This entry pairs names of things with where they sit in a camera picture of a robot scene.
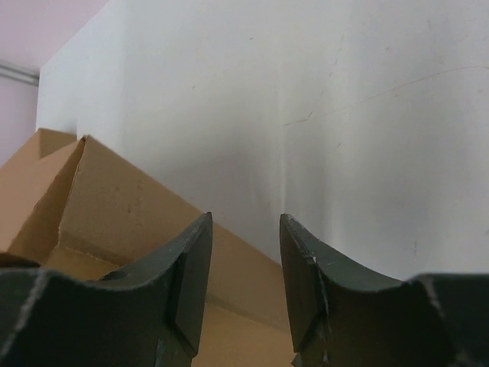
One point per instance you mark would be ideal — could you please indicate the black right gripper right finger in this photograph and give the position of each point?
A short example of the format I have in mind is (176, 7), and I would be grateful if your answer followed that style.
(344, 314)

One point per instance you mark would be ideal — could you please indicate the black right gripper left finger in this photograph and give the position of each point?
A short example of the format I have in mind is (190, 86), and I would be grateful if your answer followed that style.
(147, 313)

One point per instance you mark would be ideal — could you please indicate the brown cardboard box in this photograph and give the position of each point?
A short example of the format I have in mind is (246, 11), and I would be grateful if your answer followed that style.
(73, 205)

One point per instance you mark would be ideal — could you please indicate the left aluminium corner post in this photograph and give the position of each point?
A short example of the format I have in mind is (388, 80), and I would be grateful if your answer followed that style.
(19, 74)

